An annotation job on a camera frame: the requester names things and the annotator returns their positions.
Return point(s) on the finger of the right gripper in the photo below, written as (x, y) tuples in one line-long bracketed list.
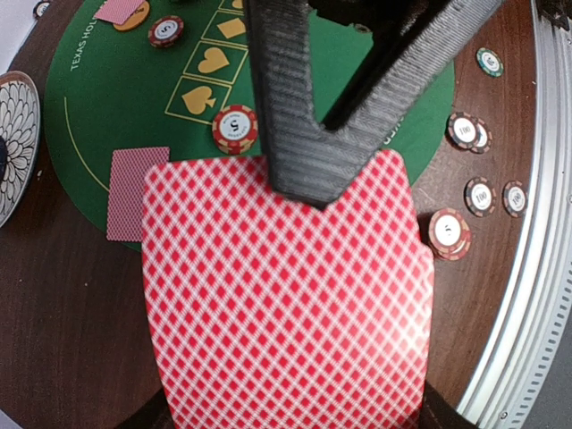
[(313, 161)]

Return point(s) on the red five chips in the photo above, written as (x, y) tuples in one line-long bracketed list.
[(235, 129), (165, 31)]

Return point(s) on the red five chip stack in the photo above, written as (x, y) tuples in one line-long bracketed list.
[(449, 234)]

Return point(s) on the red-backed card deck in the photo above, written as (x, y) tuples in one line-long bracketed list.
[(267, 313)]

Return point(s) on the dealt red-backed card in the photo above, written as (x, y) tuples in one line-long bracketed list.
[(125, 202)]

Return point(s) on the green twenty chip stack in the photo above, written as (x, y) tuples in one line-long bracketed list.
[(489, 62)]

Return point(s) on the orange big blind button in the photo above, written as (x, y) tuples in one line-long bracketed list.
[(136, 19)]

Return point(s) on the patterned ceramic saucer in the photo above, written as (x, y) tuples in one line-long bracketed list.
[(20, 128)]

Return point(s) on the dark blue mug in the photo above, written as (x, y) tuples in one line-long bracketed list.
[(3, 158)]

